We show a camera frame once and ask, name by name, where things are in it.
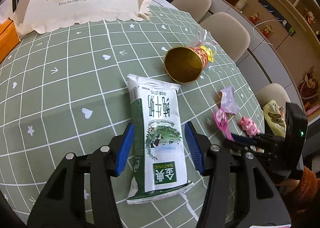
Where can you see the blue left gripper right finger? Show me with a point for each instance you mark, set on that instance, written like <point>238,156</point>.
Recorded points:
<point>197,146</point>

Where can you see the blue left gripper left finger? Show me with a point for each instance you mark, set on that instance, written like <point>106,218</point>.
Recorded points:
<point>123,147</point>

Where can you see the white green milk pouch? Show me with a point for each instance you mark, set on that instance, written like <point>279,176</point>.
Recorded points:
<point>160,170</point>

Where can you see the pale green trash bag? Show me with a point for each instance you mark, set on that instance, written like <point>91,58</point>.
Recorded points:
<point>275,118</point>

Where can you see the red paper cup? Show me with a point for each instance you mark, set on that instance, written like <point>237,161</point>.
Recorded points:
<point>185,64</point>

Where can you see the orange fuzzy sleeve forearm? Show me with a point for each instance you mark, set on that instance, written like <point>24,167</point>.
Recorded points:
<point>306,190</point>

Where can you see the right hand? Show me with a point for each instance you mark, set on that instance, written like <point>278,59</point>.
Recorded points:
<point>288,186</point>

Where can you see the pink round spoon toy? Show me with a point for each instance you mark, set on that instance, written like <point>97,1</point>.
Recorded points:
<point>221,121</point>

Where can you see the pink pig toy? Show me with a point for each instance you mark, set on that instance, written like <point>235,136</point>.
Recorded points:
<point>249,126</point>

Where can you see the pink box on shelf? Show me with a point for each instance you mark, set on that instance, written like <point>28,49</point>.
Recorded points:
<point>312,110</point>

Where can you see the lilac snack wrapper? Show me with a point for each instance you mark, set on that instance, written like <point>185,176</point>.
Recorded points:
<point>228,101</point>

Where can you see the near beige chair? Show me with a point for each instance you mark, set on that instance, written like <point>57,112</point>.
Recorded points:
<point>270,92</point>

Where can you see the beige chair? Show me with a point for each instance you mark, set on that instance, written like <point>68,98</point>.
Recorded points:
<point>270,92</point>
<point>230,34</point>
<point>196,8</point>

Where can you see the green grid tablecloth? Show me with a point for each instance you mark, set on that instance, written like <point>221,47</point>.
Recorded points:
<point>65,91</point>

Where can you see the clear bag yellow toy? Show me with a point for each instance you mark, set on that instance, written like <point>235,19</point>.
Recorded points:
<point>200,41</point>

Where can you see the middle beige chair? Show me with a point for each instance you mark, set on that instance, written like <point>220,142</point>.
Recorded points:
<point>230,34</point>

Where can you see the red figurine right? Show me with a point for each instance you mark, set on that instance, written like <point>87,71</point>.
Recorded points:
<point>266,31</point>

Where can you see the red figurine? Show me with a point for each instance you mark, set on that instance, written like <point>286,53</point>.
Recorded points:
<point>266,31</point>
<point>254,18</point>

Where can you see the red figurine left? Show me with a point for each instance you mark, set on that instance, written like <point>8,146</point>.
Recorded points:
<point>254,18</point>

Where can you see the far beige chair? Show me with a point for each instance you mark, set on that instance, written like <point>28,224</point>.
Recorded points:
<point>196,8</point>

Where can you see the black power strip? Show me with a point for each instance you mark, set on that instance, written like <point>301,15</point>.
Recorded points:
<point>278,16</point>

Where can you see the white cup on shelf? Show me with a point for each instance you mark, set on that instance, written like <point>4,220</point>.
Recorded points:
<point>241,4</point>

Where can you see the orange box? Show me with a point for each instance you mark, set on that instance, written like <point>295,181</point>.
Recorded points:
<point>9,38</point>

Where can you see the dark red drawstring pouch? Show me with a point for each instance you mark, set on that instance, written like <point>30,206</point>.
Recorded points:
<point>308,89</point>

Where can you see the wooden wall shelf cabinet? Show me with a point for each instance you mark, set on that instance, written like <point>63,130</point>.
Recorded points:
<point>280,58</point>

